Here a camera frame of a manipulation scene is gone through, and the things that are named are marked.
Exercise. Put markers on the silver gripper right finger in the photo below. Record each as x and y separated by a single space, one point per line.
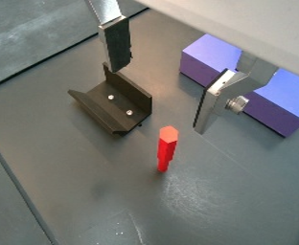
224 93

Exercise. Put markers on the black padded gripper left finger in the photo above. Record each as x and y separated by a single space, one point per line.
113 31

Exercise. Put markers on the red hexagonal peg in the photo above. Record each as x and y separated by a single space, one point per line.
168 137

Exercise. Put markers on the purple base board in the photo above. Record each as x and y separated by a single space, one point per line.
272 103

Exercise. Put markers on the black angled bracket holder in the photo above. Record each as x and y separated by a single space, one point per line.
117 103

